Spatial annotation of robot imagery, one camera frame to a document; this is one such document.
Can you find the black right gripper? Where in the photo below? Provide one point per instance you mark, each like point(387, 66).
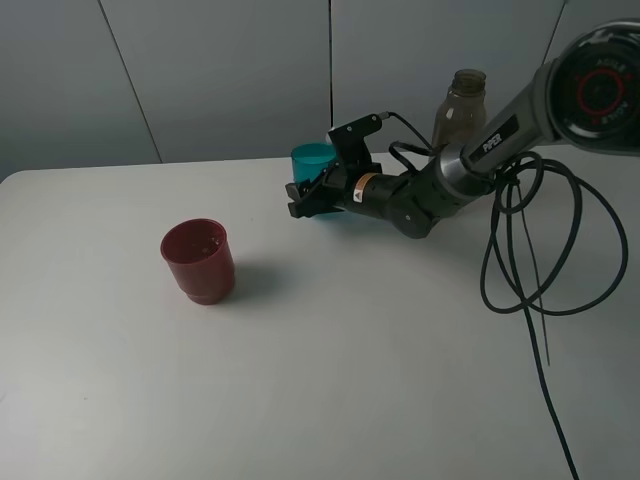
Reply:
point(365, 193)

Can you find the teal translucent plastic cup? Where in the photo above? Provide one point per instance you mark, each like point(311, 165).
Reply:
point(311, 160)

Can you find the brown translucent plastic bottle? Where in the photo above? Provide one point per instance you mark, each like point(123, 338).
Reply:
point(462, 114)

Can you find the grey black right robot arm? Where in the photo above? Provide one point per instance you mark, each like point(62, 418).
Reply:
point(587, 97)

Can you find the red plastic cup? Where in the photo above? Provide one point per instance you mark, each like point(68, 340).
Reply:
point(198, 255)

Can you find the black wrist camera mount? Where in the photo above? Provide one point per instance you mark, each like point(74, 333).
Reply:
point(349, 143)

